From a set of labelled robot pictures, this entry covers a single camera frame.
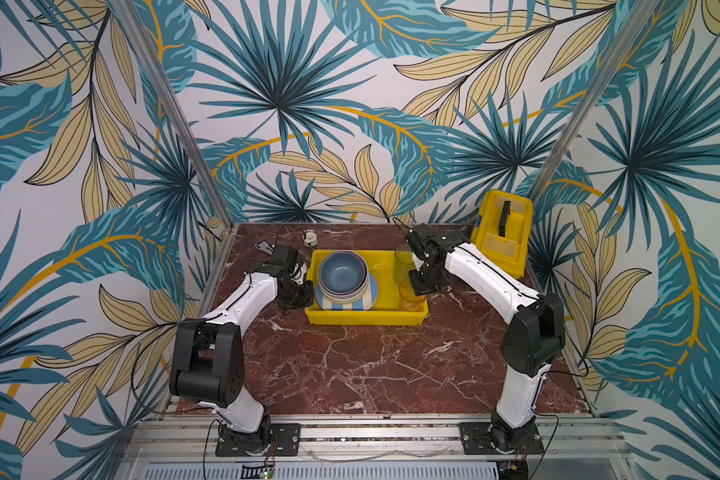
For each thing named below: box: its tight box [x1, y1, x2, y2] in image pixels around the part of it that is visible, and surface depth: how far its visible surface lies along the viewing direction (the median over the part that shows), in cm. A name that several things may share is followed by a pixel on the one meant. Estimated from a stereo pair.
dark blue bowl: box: [319, 250, 367, 295], surface depth 93 cm
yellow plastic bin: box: [305, 249, 429, 325], surface depth 92 cm
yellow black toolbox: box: [470, 189, 534, 279], surface depth 97 cm
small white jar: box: [304, 229, 318, 247], surface depth 115 cm
